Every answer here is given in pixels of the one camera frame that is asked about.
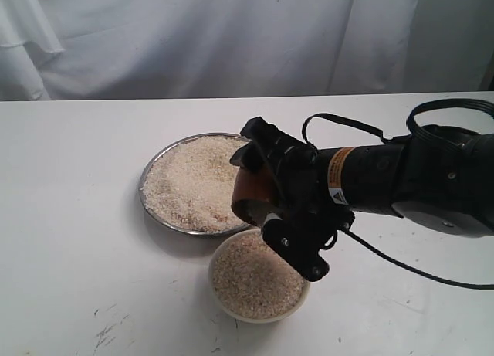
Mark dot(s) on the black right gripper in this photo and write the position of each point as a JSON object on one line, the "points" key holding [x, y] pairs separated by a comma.
{"points": [[298, 172]]}

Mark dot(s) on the brown wooden cup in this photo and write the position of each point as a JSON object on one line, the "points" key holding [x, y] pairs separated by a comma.
{"points": [[255, 195]]}

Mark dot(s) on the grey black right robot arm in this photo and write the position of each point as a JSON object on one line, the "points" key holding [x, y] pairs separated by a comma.
{"points": [[404, 177]]}

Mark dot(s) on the round steel rice plate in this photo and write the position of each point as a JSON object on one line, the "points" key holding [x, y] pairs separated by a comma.
{"points": [[187, 187]]}

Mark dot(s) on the white bowl of rice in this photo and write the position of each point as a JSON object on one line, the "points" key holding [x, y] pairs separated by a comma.
{"points": [[251, 283]]}

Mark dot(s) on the white fabric backdrop curtain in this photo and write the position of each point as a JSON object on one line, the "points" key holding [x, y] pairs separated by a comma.
{"points": [[146, 49]]}

